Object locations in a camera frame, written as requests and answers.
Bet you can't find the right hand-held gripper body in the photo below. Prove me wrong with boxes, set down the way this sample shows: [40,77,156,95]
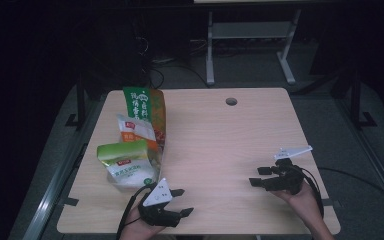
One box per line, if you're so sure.
[262,144,314,196]

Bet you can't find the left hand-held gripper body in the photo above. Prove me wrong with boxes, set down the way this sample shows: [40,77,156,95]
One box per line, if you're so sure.
[137,177,182,229]

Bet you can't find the green top starch bag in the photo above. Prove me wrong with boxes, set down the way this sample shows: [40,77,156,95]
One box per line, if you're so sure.
[96,138,163,193]

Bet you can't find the white orange baking soda packet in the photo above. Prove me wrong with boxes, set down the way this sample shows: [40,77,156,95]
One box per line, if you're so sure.
[116,113,160,152]

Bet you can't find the green gold seasoning packet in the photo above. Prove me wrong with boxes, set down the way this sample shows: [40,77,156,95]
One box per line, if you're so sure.
[122,86,167,153]

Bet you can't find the person's left hand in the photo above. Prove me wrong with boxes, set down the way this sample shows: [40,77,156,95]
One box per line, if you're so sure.
[119,204,166,240]

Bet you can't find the person's right hand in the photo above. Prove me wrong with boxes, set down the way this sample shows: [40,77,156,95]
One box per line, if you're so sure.
[272,182,324,231]

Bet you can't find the black metal stand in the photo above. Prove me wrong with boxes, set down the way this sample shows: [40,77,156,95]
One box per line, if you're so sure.
[349,69,378,130]

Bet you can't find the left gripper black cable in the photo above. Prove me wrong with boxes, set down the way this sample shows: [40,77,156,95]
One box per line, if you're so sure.
[115,184,155,240]

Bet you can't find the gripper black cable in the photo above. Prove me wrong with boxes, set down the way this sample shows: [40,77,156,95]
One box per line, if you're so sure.
[298,166,325,220]
[115,184,155,240]

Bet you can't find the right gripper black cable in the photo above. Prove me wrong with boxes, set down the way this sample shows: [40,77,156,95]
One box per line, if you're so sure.
[298,166,325,220]

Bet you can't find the black floor cable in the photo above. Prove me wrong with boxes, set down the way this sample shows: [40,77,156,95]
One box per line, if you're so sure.
[149,55,212,90]
[318,166,384,212]

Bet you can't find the metal floor rail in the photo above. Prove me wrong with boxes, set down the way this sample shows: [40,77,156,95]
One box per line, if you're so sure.
[22,99,98,240]
[332,99,384,219]

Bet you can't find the grey metal desk frame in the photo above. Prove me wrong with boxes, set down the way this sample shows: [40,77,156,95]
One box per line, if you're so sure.
[205,8,303,87]

